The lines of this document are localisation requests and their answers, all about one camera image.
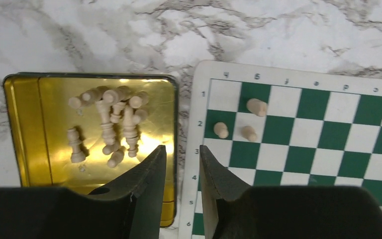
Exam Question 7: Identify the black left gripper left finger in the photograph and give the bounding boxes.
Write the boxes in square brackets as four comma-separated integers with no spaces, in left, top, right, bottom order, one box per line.
[89,145,167,239]

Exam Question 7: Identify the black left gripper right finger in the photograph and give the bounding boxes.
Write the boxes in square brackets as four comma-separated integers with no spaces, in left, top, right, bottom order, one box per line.
[199,145,250,239]

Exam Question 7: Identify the light wooden pawn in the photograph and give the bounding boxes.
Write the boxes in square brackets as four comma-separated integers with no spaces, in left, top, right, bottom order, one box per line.
[241,125,257,142]
[213,122,229,139]

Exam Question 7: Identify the light wooden chess piece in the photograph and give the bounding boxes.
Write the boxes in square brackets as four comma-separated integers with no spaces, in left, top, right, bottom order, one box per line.
[110,102,126,123]
[67,128,86,163]
[132,109,148,125]
[122,105,138,158]
[95,100,116,145]
[246,98,268,117]
[128,91,149,109]
[102,86,132,105]
[102,141,120,155]
[81,86,109,103]
[106,148,124,168]
[68,96,89,110]

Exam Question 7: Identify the green white chess board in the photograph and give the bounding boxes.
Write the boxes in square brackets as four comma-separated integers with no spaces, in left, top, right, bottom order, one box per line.
[179,60,382,239]

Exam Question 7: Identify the left gold metal tin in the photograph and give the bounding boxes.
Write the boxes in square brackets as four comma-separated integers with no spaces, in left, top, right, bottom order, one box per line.
[3,72,179,227]

